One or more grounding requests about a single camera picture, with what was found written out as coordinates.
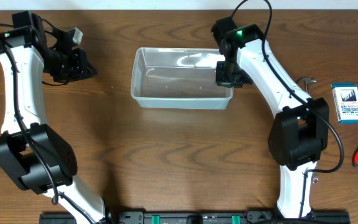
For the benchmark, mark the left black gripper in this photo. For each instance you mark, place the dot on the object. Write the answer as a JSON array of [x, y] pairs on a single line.
[[78, 64]]

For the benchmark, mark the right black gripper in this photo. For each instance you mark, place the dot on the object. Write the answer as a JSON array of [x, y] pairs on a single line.
[[227, 74]]

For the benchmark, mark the clear plastic storage box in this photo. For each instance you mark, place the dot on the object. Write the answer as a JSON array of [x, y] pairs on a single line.
[[178, 78]]

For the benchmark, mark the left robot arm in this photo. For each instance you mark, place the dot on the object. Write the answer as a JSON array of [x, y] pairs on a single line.
[[32, 154]]

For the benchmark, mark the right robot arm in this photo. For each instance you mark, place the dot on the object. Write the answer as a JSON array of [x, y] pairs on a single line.
[[297, 136]]

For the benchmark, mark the small steel hammer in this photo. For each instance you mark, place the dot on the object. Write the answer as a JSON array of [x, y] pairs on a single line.
[[307, 81]]

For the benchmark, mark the blue white cardboard box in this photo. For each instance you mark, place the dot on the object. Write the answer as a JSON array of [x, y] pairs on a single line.
[[346, 101]]

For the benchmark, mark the silver combination wrench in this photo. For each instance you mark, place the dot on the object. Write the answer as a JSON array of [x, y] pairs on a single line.
[[315, 180]]

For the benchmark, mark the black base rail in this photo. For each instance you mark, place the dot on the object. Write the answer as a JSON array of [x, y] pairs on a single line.
[[248, 217]]

